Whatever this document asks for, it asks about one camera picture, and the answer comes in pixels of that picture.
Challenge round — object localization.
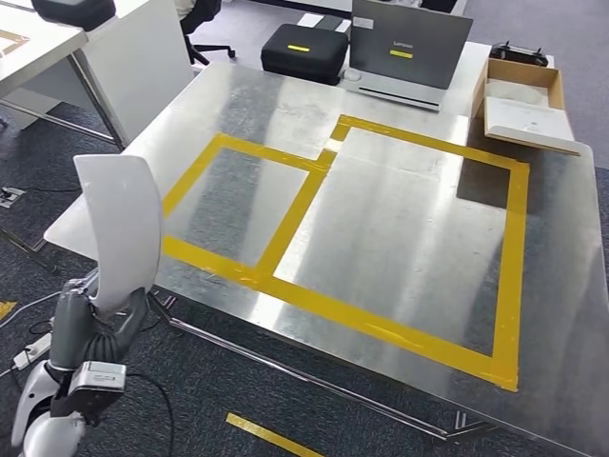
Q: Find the steel workbench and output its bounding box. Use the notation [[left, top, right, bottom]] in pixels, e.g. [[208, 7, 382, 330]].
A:
[[43, 40, 609, 457]]

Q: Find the yellow tape frame on workbench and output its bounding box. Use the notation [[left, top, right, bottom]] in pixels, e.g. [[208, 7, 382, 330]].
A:
[[160, 113, 531, 393]]

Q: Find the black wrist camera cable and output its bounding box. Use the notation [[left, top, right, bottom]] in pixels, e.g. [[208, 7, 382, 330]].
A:
[[126, 373, 175, 457]]

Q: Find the white curved plastic part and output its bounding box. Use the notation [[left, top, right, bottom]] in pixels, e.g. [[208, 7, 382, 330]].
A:
[[73, 154, 163, 317]]

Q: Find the open cardboard box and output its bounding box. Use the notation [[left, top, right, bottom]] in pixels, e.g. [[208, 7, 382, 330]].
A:
[[472, 56, 582, 157]]

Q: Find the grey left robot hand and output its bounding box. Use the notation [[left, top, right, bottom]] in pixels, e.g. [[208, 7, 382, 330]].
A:
[[49, 270, 149, 373]]

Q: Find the grey laptop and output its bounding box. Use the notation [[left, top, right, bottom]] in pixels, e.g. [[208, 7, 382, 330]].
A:
[[343, 0, 474, 113]]

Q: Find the white flat board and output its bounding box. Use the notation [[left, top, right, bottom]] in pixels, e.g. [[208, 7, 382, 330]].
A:
[[484, 94, 577, 152]]

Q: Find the yellow tape on pale table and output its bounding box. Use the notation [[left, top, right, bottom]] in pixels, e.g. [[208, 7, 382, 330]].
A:
[[0, 28, 30, 57]]

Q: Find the black office chair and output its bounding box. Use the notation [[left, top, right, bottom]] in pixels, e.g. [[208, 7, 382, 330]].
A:
[[180, 0, 236, 68]]

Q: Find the long yellow floor strip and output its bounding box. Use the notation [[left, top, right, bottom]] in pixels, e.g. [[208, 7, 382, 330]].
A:
[[226, 412, 325, 457]]

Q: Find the pale table with white panel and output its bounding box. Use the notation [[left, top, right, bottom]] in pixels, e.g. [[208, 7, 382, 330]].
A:
[[0, 0, 196, 152]]

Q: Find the metal floor outlet plate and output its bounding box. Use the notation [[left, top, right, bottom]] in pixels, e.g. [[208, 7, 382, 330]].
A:
[[0, 186, 26, 209]]

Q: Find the black handheld controller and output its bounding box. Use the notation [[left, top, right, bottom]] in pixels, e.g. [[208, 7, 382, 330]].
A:
[[488, 40, 550, 69]]

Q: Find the white power strip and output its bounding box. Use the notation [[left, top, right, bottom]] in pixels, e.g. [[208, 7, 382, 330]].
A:
[[11, 332, 53, 372]]

